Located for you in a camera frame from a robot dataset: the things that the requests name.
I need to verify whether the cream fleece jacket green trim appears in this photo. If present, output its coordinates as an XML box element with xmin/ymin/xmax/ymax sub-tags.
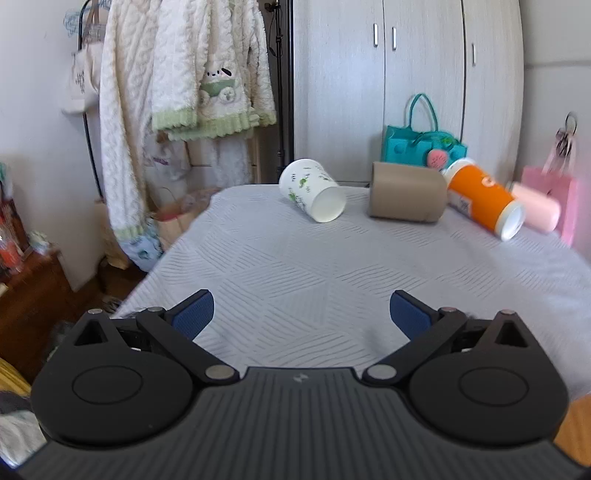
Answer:
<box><xmin>150</xmin><ymin>0</ymin><xmax>278</xmax><ymax>142</ymax></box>

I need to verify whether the yellow cloth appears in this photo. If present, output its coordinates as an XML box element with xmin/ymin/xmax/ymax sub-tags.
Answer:
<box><xmin>0</xmin><ymin>357</ymin><xmax>34</xmax><ymax>397</ymax></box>

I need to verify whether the wall hook with ribbon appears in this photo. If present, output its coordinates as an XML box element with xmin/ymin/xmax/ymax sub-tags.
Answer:
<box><xmin>553</xmin><ymin>112</ymin><xmax>581</xmax><ymax>158</ymax></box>

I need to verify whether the grey quilted bedspread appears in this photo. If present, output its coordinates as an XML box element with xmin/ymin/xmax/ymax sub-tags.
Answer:
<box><xmin>112</xmin><ymin>183</ymin><xmax>591</xmax><ymax>404</ymax></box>

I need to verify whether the teal tote bag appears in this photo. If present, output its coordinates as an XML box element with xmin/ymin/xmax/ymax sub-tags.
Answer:
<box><xmin>382</xmin><ymin>93</ymin><xmax>468</xmax><ymax>170</ymax></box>

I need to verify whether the brown wooden nightstand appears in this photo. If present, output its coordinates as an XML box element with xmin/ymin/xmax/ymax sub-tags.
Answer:
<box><xmin>0</xmin><ymin>248</ymin><xmax>76</xmax><ymax>384</ymax></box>

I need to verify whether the pink cup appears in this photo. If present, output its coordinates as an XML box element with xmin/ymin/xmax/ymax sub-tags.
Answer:
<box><xmin>507</xmin><ymin>182</ymin><xmax>562</xmax><ymax>233</ymax></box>

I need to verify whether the pink gift bag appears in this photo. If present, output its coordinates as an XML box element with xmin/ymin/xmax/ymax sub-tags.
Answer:
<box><xmin>521</xmin><ymin>165</ymin><xmax>581</xmax><ymax>248</ymax></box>

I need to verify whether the white cup with green print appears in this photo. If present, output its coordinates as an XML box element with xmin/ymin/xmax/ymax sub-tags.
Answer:
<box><xmin>279</xmin><ymin>159</ymin><xmax>347</xmax><ymax>224</ymax></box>

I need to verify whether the white canvas tote bag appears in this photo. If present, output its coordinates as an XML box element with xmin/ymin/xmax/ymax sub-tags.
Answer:
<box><xmin>61</xmin><ymin>0</ymin><xmax>108</xmax><ymax>115</ymax></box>

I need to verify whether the brown paper cup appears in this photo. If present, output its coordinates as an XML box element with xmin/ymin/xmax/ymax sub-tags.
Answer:
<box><xmin>368</xmin><ymin>161</ymin><xmax>449</xmax><ymax>225</ymax></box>

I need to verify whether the white fluffy bathrobe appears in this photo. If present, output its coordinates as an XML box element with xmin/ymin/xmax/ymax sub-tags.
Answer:
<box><xmin>99</xmin><ymin>0</ymin><xmax>256</xmax><ymax>273</ymax></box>

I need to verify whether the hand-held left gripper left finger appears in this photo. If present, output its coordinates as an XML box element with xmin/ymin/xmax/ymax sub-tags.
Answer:
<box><xmin>69</xmin><ymin>289</ymin><xmax>241</xmax><ymax>385</ymax></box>

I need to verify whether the black coat rack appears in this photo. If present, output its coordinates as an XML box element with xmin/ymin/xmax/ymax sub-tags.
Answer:
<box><xmin>78</xmin><ymin>0</ymin><xmax>105</xmax><ymax>200</ymax></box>

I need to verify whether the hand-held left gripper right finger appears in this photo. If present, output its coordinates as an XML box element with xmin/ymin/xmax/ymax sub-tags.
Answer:
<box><xmin>362</xmin><ymin>290</ymin><xmax>533</xmax><ymax>387</ymax></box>

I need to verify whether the light wood wardrobe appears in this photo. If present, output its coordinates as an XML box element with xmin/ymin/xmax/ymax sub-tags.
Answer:
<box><xmin>293</xmin><ymin>0</ymin><xmax>525</xmax><ymax>186</ymax></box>

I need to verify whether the orange and white cup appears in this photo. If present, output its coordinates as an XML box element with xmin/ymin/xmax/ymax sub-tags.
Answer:
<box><xmin>441</xmin><ymin>158</ymin><xmax>526</xmax><ymax>242</ymax></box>

